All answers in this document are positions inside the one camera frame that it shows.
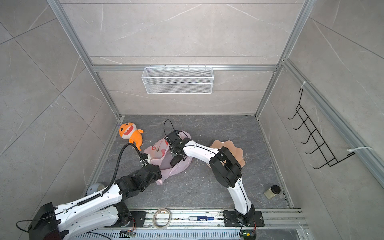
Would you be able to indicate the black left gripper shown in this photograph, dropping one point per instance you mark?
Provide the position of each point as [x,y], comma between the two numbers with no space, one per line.
[159,175]

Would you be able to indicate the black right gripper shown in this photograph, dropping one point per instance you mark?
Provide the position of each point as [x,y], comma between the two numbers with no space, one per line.
[172,151]

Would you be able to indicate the pink plastic bag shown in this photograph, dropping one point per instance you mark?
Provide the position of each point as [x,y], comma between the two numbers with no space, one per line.
[160,155]

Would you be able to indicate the pink scalloped plastic bowl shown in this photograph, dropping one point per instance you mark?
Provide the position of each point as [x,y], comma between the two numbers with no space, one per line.
[236,152]

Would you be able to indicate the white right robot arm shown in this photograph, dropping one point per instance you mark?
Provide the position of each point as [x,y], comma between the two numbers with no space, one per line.
[226,168]

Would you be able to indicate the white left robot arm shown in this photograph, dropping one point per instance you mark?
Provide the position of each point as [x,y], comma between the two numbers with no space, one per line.
[105,208]

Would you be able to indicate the roll of clear tape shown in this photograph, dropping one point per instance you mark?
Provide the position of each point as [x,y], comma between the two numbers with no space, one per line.
[162,219]

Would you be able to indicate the orange shark plush toy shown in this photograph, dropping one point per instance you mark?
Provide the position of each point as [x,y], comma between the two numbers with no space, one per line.
[129,131]

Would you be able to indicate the blue marker pen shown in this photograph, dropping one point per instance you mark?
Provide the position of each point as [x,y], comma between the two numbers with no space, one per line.
[201,218]

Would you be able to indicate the small jar with black lid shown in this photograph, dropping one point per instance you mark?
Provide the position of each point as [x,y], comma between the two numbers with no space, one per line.
[273,191]

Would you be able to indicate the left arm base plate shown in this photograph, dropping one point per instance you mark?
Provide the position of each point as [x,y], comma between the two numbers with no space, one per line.
[133,219]

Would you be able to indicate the white wire mesh basket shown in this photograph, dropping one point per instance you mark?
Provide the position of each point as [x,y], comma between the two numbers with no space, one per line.
[178,80]

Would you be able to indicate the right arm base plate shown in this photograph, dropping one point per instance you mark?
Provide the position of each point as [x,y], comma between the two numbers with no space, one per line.
[251,219]

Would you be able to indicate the black wire hook rack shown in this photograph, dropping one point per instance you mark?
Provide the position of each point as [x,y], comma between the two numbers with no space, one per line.
[315,135]

